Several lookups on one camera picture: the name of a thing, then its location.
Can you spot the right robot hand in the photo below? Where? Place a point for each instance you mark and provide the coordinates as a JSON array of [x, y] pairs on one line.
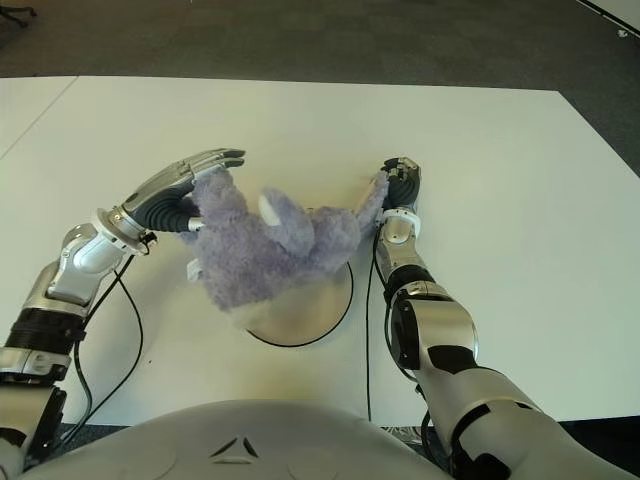
[[405, 187]]

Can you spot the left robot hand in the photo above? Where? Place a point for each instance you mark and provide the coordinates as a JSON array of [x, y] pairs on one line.
[[160, 200]]

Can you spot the purple plush doll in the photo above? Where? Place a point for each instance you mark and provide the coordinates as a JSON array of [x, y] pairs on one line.
[[260, 250]]

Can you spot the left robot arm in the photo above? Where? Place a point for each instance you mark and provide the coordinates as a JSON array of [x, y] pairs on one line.
[[85, 255]]

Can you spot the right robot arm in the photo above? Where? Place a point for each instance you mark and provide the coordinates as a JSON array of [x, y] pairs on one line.
[[440, 325]]

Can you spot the white plate black rim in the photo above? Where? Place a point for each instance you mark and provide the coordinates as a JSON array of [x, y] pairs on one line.
[[310, 315]]

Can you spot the black office chair base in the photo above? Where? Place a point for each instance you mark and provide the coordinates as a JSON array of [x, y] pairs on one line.
[[20, 10]]

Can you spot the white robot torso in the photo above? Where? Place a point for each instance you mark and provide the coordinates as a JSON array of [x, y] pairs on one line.
[[225, 435]]

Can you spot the white furniture edge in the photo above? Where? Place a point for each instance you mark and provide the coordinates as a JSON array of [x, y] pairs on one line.
[[615, 4]]

